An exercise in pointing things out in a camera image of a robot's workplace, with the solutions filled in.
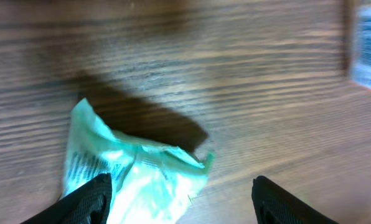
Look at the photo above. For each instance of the teal snack packet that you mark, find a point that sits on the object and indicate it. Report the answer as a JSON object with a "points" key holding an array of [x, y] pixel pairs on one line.
{"points": [[152, 182]]}

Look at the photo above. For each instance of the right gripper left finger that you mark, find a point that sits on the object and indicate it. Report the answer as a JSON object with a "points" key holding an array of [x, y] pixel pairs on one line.
{"points": [[89, 204]]}

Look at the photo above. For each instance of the small orange white box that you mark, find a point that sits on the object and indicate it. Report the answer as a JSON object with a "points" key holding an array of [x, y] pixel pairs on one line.
{"points": [[360, 68]]}

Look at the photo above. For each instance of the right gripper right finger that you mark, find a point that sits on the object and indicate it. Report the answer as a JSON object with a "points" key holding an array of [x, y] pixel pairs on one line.
{"points": [[275, 205]]}

